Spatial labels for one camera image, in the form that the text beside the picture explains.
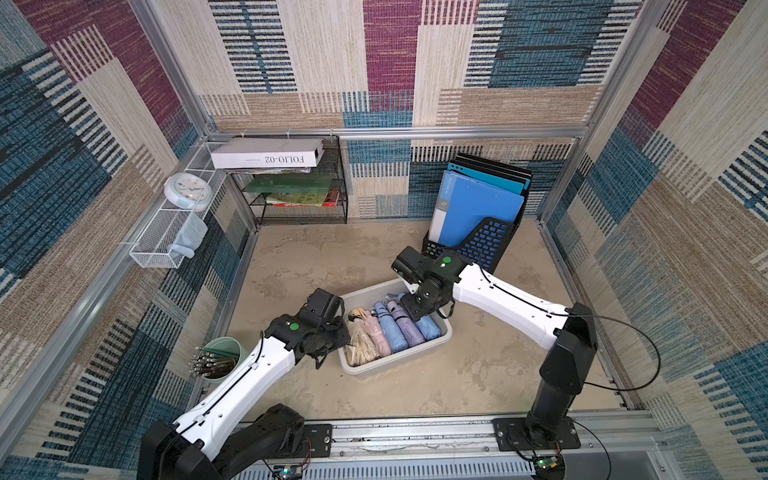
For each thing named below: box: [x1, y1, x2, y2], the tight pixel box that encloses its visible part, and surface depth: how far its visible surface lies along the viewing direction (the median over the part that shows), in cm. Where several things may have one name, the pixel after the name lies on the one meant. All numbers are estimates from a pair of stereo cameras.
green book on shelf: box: [245, 174, 333, 202], surface depth 101 cm
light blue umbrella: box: [375, 302, 409, 353], surface depth 85 cm
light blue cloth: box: [168, 212, 209, 259], surface depth 70 cm
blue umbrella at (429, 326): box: [414, 313, 441, 340], surface depth 82 cm
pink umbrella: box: [360, 308, 392, 357], surface depth 87 cm
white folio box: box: [210, 138, 325, 169], surface depth 81 cm
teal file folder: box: [447, 162, 530, 196], surface depth 91 cm
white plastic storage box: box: [338, 279, 453, 374], surface depth 80 cm
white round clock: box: [164, 172, 213, 211], surface depth 76 cm
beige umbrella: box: [344, 308, 379, 367], surface depth 82 cm
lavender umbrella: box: [386, 299, 425, 347], surface depth 82 cm
